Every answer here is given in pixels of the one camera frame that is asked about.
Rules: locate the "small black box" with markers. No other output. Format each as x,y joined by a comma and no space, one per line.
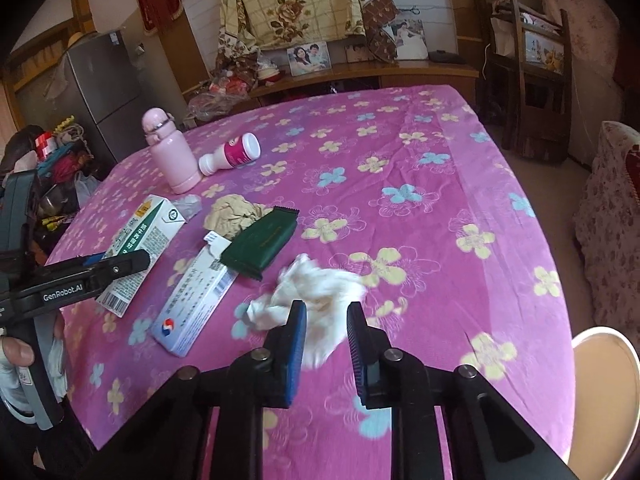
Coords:
445,56

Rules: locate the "white milk carton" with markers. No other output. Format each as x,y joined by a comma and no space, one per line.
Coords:
145,240

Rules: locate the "grey refrigerator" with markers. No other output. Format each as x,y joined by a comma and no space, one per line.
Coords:
100,90

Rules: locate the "yellow floral cloth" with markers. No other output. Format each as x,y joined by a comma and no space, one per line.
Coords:
300,0

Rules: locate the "white blue medicine box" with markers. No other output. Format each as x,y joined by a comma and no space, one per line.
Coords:
195,300

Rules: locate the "wedding photo frame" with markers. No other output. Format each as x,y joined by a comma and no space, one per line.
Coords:
407,40

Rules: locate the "pink thermos bottle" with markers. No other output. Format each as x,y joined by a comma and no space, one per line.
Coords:
172,160

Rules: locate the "crumpled plastic wrapper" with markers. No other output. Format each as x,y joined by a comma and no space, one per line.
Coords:
189,206

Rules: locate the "white plastic bag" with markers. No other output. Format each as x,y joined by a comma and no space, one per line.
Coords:
86,187

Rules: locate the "green snack packet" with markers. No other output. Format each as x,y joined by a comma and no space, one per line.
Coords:
260,242

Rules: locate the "couple photo frame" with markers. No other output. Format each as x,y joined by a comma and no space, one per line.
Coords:
309,58

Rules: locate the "pile of clothes and bags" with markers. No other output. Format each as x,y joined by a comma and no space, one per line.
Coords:
65,165

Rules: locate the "dark wooden chair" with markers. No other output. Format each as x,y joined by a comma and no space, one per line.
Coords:
540,125

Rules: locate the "small photo frame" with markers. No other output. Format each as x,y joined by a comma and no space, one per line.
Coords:
357,52

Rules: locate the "white tissue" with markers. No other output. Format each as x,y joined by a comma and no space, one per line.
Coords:
320,285

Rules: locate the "crumpled beige paper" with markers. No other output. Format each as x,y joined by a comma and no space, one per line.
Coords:
230,212

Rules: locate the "person's left hand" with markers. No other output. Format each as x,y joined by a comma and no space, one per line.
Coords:
15,352

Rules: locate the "white yogurt bottle pink label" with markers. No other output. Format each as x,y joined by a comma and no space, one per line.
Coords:
235,152

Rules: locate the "sofa with floral cover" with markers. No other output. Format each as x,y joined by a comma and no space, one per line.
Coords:
605,210

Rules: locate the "wooden cabinet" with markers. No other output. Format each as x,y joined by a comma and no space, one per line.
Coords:
425,72

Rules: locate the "clear plastic bags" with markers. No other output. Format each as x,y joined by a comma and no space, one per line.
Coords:
215,97

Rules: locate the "pink floral tablecloth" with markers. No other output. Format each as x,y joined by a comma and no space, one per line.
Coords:
425,240

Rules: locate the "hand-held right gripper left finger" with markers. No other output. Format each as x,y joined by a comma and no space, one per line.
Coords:
295,350

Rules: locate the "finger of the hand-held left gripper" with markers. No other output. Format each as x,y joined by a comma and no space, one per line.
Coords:
120,267
92,260

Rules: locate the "straw hat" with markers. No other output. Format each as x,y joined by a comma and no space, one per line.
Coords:
80,40

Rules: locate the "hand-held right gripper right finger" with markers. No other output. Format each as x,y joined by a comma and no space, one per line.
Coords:
360,355

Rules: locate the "floral covered mattress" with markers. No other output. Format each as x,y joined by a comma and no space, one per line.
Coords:
580,10

